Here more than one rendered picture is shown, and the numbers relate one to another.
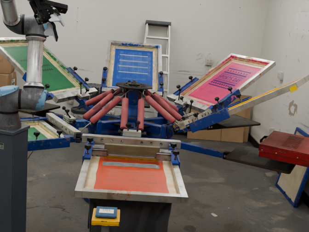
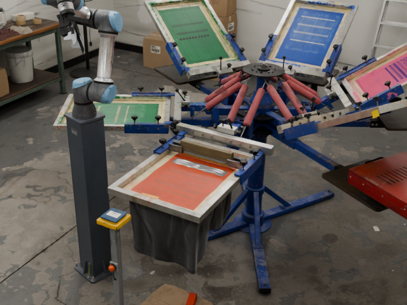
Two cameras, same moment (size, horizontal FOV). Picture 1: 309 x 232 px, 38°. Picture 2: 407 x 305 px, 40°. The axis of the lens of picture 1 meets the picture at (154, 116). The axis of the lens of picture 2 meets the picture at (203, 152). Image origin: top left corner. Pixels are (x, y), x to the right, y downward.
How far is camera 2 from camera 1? 1.67 m
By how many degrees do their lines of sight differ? 33
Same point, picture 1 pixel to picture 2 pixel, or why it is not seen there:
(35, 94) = (100, 89)
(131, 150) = (205, 151)
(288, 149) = (374, 184)
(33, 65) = (100, 61)
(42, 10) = (62, 28)
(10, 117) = (82, 108)
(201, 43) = not seen: outside the picture
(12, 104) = (82, 96)
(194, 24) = not seen: outside the picture
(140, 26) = not seen: outside the picture
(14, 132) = (82, 123)
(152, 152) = (224, 157)
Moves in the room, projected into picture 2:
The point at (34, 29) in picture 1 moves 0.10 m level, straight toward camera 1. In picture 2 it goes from (102, 26) to (94, 31)
